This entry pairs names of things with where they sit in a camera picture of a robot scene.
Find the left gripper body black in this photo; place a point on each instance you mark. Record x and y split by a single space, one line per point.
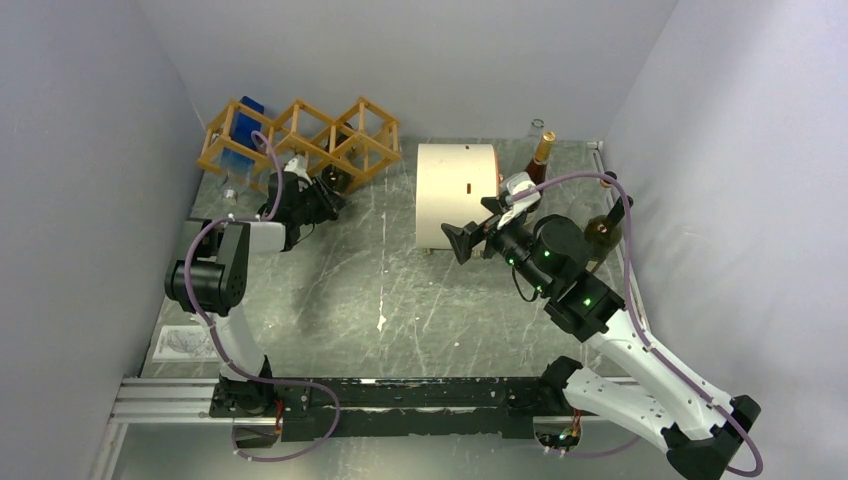
312 201

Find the dark green bottle silver cap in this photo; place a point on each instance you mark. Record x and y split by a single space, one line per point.
335 178

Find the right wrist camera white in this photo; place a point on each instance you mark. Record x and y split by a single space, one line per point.
518 194

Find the blue glass bottle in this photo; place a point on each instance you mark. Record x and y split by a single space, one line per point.
236 168

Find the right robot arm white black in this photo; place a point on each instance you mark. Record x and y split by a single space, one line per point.
698 427

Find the dark green labelled wine bottle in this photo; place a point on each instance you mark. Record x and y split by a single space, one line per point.
603 233

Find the dark bottle gold foil neck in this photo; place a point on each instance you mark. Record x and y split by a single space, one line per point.
536 168

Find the cream cylindrical drum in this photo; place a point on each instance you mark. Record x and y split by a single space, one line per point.
451 181

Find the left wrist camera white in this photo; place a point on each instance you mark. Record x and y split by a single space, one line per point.
298 165

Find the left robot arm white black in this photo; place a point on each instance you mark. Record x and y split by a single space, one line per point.
209 273

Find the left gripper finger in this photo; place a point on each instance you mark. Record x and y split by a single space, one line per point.
331 202
321 216

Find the clear glass bottle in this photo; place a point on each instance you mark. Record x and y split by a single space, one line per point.
535 131

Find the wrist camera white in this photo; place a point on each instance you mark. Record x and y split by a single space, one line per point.
298 165
518 194

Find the white paper card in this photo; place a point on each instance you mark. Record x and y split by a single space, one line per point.
183 343

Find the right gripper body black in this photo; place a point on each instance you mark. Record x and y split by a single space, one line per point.
511 236

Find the wooden hexagonal wine rack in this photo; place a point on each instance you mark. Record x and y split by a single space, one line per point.
305 130

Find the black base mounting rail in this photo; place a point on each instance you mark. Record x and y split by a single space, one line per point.
308 409

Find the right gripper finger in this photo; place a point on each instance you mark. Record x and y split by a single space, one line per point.
463 239
497 205

